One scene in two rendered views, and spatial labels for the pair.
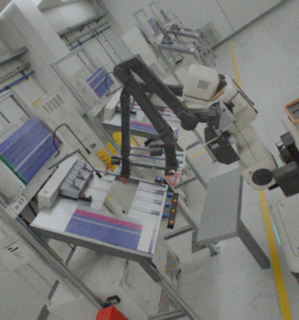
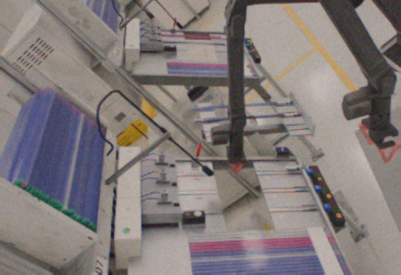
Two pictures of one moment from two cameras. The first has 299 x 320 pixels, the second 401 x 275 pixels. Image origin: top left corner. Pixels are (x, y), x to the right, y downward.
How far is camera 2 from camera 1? 0.85 m
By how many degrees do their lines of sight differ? 20
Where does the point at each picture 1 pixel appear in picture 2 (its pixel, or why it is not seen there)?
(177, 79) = not seen: outside the picture
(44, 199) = (130, 244)
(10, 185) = (63, 243)
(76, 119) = (83, 77)
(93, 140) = (119, 108)
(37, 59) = not seen: outside the picture
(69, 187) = (157, 206)
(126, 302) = not seen: outside the picture
